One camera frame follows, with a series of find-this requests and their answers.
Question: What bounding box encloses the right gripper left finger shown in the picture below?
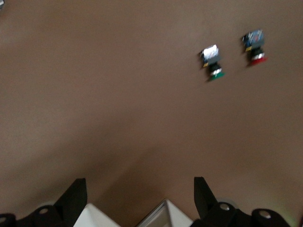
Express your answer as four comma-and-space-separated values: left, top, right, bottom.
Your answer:
0, 177, 88, 227

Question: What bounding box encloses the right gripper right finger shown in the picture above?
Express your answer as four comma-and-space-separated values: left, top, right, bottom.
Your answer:
189, 176, 294, 227

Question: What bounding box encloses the green push button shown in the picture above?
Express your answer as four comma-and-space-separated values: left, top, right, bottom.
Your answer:
198, 44, 226, 82

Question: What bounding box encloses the red push button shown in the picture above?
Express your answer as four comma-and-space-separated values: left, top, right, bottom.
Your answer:
241, 28, 268, 67

